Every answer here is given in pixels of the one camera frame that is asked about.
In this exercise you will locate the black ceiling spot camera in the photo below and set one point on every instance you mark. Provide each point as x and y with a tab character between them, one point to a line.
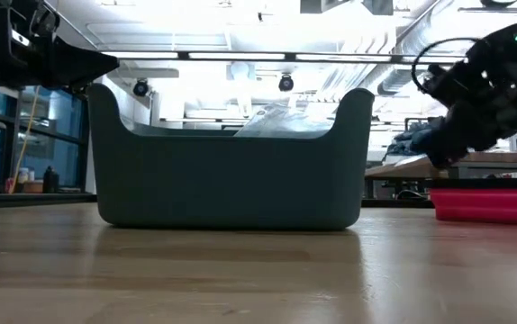
285	83
140	87

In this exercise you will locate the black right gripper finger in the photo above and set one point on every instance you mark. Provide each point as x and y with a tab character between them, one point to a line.
447	144

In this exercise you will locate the clear plastic bag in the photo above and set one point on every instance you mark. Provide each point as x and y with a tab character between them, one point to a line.
281	123

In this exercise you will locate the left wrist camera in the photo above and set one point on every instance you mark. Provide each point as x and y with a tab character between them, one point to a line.
38	22

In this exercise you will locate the black ceiling track fixture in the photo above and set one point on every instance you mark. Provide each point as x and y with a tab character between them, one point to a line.
497	8

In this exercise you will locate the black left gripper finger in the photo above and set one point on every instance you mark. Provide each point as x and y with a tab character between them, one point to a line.
83	67

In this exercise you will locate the black bottle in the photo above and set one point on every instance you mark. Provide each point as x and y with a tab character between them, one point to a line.
50	182

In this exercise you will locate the blue cloth pile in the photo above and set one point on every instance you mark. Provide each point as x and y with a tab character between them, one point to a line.
409	139

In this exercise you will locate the long ceiling light bar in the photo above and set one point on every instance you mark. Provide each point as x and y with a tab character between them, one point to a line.
236	56

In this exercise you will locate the red plastic tray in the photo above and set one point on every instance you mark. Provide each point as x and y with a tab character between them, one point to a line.
483	207

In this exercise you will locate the white bottle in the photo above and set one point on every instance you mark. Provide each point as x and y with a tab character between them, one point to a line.
23	174

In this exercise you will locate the silver ventilation duct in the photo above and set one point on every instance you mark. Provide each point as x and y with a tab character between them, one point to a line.
420	42

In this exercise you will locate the wooden background table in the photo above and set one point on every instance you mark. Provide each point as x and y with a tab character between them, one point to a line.
402	168

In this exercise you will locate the teal plastic bin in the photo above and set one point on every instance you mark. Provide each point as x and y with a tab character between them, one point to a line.
231	180

